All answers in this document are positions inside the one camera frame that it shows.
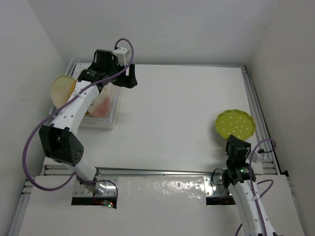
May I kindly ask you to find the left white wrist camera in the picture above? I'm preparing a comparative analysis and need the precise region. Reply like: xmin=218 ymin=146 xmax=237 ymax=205
xmin=112 ymin=47 xmax=131 ymax=66

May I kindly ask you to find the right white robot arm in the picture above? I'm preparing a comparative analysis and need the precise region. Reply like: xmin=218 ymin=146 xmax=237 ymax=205
xmin=222 ymin=135 xmax=277 ymax=236

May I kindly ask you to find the white pink floral plate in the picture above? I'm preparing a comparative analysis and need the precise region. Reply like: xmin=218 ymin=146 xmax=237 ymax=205
xmin=87 ymin=84 xmax=115 ymax=118

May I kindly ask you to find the front aluminium frame rail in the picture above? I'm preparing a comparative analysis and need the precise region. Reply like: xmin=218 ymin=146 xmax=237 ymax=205
xmin=42 ymin=162 xmax=278 ymax=176

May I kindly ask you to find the green dotted plate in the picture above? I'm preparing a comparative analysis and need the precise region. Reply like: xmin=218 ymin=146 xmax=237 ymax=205
xmin=215 ymin=109 xmax=256 ymax=141

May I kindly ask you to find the white wire dish rack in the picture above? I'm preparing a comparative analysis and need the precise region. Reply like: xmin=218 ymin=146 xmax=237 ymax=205
xmin=49 ymin=58 xmax=121 ymax=129

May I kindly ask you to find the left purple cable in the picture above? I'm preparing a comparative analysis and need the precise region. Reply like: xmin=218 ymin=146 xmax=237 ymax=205
xmin=22 ymin=38 xmax=135 ymax=208

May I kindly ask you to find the purple cable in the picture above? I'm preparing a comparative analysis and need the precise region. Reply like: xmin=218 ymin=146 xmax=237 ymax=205
xmin=235 ymin=139 xmax=277 ymax=236
xmin=22 ymin=38 xmax=135 ymax=208

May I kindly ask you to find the white foreground cover board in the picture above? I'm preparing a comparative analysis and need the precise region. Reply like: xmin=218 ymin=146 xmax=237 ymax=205
xmin=18 ymin=175 xmax=306 ymax=236

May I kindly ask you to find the cream round plate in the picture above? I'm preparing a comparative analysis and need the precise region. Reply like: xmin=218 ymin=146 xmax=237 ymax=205
xmin=50 ymin=75 xmax=76 ymax=109

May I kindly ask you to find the small green circuit board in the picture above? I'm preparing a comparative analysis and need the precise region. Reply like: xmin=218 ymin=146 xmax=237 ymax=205
xmin=93 ymin=196 xmax=114 ymax=208

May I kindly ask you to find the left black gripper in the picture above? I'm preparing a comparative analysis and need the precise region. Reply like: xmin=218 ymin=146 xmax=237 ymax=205
xmin=105 ymin=59 xmax=136 ymax=89

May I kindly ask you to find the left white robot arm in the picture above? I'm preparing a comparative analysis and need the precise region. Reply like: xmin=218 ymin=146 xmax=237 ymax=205
xmin=39 ymin=47 xmax=137 ymax=185

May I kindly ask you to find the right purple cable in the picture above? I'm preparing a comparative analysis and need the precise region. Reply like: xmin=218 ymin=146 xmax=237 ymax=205
xmin=235 ymin=139 xmax=277 ymax=236

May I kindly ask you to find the orange dotted plate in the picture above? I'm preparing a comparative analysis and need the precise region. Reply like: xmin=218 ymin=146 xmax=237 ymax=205
xmin=69 ymin=81 xmax=76 ymax=95

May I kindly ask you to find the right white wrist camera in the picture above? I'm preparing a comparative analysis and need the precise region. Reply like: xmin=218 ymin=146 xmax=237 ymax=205
xmin=252 ymin=148 xmax=264 ymax=164

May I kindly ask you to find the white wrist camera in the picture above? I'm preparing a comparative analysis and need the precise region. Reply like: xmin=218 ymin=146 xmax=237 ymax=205
xmin=252 ymin=148 xmax=264 ymax=164
xmin=112 ymin=47 xmax=131 ymax=66

